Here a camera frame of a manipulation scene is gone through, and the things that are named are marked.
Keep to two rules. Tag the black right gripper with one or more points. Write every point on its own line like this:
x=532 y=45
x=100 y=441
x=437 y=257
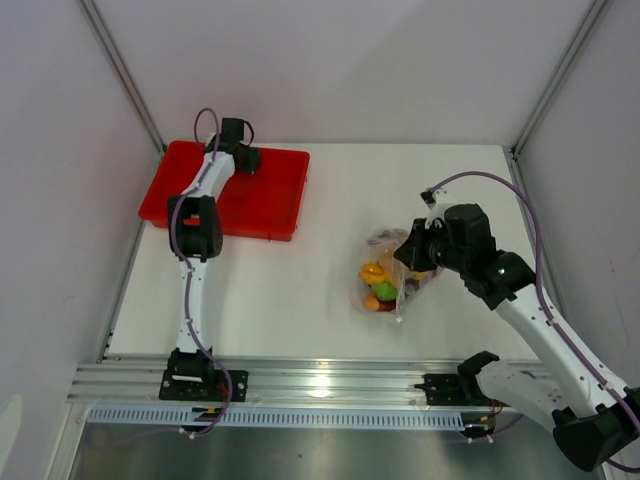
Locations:
x=412 y=249

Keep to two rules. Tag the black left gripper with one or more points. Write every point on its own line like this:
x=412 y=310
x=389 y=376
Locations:
x=253 y=164

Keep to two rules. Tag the clear zip bag pink dots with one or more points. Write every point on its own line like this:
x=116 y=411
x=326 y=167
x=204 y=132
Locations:
x=380 y=247

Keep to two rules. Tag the ginger root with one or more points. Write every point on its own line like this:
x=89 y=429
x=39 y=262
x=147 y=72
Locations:
x=373 y=273

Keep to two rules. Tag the yellow lemon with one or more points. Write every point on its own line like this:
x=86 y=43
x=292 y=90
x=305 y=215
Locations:
x=418 y=276

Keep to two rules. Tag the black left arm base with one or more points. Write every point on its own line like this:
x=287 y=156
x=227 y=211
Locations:
x=194 y=377

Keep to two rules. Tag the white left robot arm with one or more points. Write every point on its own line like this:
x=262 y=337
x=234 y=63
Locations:
x=195 y=231

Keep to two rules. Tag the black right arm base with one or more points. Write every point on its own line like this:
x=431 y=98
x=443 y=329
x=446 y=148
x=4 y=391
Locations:
x=460 y=388

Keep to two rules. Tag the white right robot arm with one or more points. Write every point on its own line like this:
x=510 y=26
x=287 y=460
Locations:
x=593 y=413

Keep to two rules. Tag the red plastic bin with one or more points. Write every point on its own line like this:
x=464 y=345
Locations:
x=264 y=205

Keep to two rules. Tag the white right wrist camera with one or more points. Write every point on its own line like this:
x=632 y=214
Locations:
x=437 y=201

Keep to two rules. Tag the aluminium frame post left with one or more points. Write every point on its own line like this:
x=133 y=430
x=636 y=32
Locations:
x=116 y=61

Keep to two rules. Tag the aluminium frame post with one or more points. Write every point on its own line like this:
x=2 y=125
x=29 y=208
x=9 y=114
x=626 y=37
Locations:
x=116 y=61
x=568 y=60

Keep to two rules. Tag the white slotted cable duct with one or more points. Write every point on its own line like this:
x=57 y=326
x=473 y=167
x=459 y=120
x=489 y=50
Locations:
x=240 y=416

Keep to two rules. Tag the aluminium mounting rail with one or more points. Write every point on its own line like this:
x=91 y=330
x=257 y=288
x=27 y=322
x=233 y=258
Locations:
x=289 y=383

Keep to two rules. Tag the aluminium frame post right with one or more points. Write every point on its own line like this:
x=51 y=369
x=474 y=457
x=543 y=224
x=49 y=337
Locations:
x=568 y=60

